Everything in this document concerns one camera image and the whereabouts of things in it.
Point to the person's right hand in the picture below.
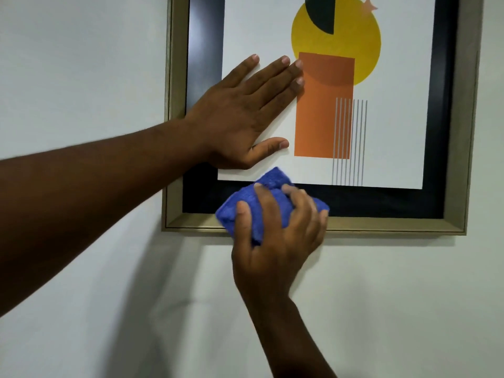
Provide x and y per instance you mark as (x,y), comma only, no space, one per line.
(271,259)

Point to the person's left hand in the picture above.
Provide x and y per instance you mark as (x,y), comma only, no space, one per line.
(232,118)

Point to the blue cleaning cloth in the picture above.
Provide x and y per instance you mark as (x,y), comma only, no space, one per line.
(275,181)

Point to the framed abstract art picture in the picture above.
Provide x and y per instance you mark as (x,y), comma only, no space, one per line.
(393,114)

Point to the person's left forearm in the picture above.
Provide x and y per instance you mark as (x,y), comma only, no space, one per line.
(86,196)

